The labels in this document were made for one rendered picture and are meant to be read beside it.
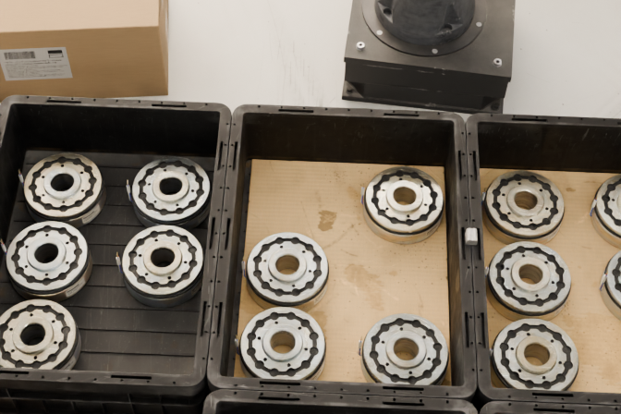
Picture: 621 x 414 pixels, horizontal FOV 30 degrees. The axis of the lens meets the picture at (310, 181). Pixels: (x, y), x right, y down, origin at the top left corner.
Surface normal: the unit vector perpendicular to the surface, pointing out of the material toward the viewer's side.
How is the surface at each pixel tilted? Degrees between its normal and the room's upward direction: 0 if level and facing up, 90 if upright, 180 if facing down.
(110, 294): 0
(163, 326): 0
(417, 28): 74
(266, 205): 0
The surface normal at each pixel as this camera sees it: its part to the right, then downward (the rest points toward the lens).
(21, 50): 0.07, 0.82
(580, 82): 0.01, -0.57
